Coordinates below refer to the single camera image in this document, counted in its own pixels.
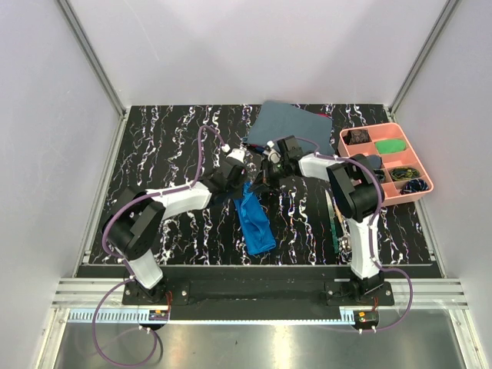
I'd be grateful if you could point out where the grey folded napkin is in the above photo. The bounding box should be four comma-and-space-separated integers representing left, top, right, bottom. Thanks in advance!
245, 101, 334, 155

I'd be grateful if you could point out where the grey item in tray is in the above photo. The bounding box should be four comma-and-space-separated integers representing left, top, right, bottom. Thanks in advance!
366, 155, 383, 170

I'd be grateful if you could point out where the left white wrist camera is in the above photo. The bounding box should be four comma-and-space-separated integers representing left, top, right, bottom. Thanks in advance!
221, 144, 246, 165

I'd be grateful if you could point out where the blue patterned item in tray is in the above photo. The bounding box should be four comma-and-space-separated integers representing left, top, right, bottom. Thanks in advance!
400, 178, 430, 195

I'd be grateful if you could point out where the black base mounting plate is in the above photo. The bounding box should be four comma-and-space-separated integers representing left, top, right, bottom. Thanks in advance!
76, 264, 443, 322

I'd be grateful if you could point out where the pink divided tray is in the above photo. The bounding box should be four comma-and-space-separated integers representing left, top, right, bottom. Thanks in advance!
337, 122, 434, 206

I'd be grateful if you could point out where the dark patterned item in tray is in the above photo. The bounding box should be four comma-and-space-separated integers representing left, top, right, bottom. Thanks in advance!
345, 129, 371, 145

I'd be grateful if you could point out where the dark multicolour item in tray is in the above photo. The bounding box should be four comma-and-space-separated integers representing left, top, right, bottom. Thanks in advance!
374, 169, 386, 184

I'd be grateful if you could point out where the blue cloth napkin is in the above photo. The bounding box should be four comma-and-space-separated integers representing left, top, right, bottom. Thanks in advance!
234, 181, 276, 256

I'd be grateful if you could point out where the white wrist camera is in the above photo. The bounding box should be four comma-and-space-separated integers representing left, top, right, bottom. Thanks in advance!
264, 141, 281, 164
221, 144, 246, 165

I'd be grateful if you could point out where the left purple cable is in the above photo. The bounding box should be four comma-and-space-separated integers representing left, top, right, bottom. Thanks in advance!
93, 125, 231, 366

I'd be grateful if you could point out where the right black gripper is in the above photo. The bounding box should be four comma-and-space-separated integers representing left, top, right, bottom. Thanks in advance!
248, 158, 289, 195

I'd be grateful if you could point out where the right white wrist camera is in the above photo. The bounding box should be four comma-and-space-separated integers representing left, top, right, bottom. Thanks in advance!
264, 141, 281, 164

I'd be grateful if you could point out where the aluminium frame rail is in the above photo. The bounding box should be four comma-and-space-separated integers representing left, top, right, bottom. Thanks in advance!
55, 0, 127, 118

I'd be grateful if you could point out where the yellow green item in tray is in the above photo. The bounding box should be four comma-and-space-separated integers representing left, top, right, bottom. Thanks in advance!
389, 167, 421, 181

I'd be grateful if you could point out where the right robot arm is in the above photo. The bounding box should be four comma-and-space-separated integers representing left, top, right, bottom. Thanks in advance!
250, 135, 384, 305

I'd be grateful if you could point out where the knife with green handle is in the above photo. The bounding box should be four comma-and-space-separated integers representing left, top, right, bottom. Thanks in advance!
325, 191, 339, 254

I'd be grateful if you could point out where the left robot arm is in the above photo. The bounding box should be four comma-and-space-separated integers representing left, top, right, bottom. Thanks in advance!
102, 149, 247, 304

